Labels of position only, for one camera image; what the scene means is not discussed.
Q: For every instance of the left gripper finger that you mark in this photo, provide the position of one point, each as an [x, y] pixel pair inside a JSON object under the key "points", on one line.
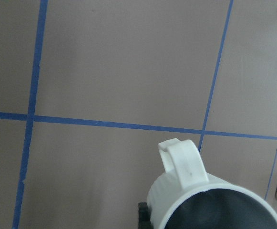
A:
{"points": [[143, 216]]}

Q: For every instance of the white HOME mug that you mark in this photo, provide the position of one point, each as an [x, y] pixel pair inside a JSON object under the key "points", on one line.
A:
{"points": [[185, 196]]}

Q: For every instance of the brown paper table mat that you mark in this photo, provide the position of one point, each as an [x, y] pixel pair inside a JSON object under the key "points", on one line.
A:
{"points": [[88, 88]]}

